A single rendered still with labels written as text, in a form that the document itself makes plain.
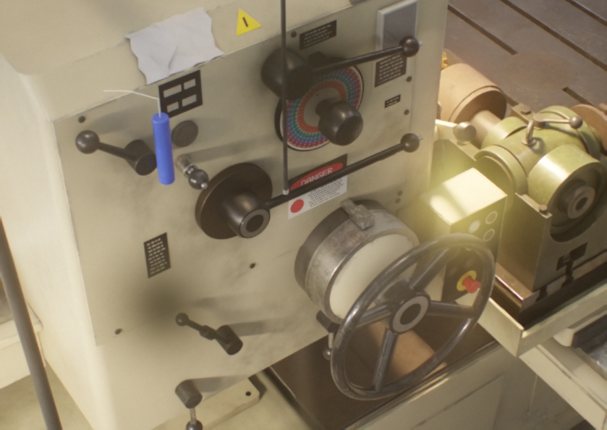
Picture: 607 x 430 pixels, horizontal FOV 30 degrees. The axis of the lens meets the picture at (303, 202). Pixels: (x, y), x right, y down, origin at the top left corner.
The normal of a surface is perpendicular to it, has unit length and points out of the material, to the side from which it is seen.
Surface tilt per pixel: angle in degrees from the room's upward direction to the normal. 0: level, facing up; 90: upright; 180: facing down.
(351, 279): 73
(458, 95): 28
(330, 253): 45
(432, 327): 0
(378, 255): 60
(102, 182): 90
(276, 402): 0
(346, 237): 22
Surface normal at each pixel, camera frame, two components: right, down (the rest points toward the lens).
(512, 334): -0.82, 0.39
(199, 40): 0.43, 0.15
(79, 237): 0.57, 0.56
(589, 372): 0.00, -0.73
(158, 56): 0.26, -0.04
